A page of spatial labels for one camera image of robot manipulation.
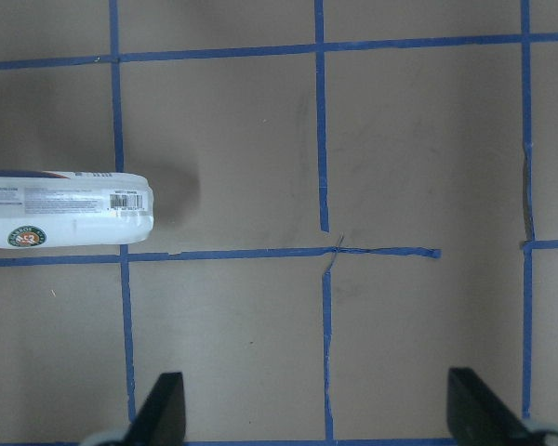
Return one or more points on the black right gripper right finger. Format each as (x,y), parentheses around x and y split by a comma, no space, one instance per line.
(475,415)

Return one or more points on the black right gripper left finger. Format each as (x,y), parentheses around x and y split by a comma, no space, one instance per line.
(162,417)

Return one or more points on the white tennis ball can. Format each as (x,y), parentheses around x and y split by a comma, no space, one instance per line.
(44,209)

